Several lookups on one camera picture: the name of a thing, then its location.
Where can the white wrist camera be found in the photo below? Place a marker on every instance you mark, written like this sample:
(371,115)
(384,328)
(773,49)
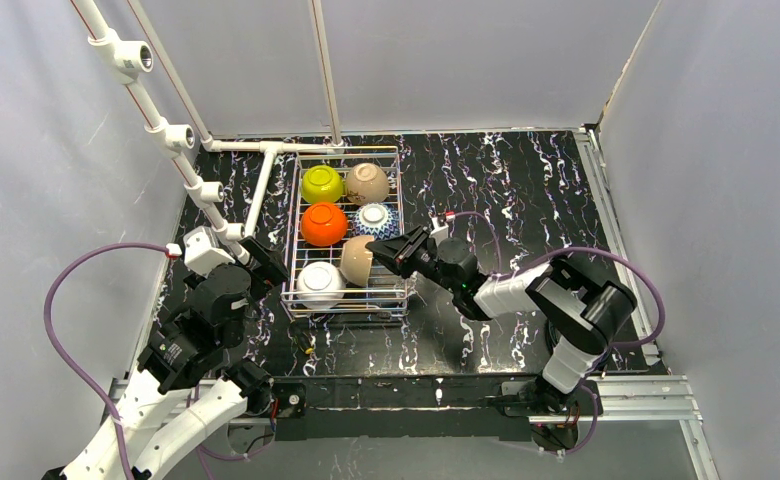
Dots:
(441,223)
(203,252)

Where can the yellow-green plastic bowl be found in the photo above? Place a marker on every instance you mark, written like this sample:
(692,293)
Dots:
(320,184)

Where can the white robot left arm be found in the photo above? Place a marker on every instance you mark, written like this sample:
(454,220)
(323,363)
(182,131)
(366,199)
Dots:
(183,388)

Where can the white pvc pipe frame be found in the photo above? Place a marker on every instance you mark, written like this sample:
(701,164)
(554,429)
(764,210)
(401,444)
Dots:
(128,61)

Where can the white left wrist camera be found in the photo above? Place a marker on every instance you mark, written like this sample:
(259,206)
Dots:
(203,252)

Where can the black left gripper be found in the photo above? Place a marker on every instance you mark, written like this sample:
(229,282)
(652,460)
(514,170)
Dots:
(257,257)

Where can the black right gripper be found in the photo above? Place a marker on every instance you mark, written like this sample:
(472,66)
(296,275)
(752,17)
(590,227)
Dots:
(419,253)

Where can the white ceramic bowl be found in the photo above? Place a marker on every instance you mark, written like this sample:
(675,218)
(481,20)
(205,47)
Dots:
(323,224)
(320,286)

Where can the white wire dish rack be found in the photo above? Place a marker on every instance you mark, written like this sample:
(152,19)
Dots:
(344,198)

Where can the white striped bottom bowl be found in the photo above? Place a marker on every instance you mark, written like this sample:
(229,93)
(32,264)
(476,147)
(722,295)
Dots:
(356,260)

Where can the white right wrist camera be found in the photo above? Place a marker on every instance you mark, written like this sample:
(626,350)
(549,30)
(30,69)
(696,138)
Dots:
(441,223)

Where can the beige ceramic bowl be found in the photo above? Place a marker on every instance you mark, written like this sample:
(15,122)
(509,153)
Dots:
(366,183)

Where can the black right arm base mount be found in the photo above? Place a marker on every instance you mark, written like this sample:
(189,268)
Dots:
(538,398)

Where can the black yellow screwdriver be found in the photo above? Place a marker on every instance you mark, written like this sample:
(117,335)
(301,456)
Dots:
(302,339)

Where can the aluminium base frame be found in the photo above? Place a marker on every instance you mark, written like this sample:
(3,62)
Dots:
(428,373)

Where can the blue white patterned bowl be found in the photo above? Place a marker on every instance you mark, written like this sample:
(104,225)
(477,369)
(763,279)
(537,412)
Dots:
(378,220)

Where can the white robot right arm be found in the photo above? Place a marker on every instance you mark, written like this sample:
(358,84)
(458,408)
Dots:
(585,308)

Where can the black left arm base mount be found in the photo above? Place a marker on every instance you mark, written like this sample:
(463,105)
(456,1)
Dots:
(267,411)

